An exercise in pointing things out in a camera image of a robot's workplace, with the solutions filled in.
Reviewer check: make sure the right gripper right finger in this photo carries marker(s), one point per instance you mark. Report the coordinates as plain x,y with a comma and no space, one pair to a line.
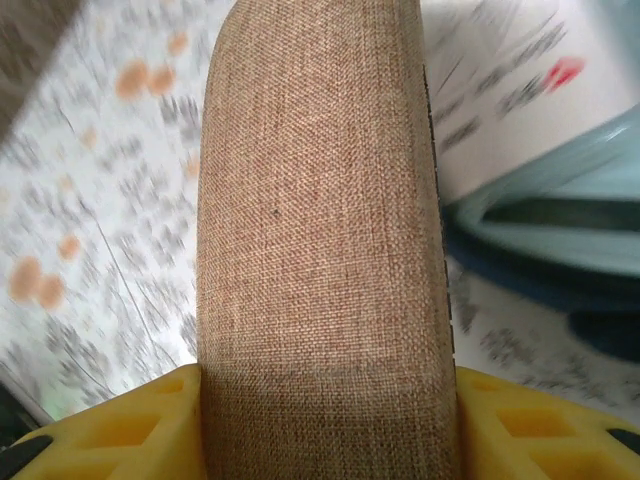
550,440

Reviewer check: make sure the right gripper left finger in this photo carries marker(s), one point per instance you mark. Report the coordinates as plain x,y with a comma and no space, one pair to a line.
125,430

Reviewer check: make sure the teal calculator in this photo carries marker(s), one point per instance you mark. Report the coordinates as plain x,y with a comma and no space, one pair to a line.
550,175

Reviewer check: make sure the brown fabric pencil case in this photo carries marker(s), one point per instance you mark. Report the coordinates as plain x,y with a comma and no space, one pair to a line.
325,225

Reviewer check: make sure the white red printed packet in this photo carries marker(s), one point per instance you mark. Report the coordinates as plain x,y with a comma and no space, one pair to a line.
500,75

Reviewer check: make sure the floral tablecloth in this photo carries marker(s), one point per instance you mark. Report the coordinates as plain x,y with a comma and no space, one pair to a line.
100,200

